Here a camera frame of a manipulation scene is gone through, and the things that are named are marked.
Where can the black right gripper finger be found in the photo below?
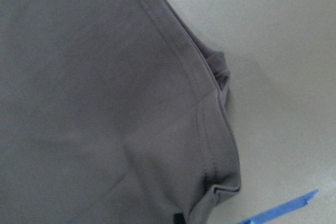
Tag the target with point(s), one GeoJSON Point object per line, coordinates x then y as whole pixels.
{"type": "Point", "coordinates": [178, 218]}

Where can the brown t-shirt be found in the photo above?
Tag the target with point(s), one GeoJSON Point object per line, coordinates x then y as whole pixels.
{"type": "Point", "coordinates": [112, 111]}

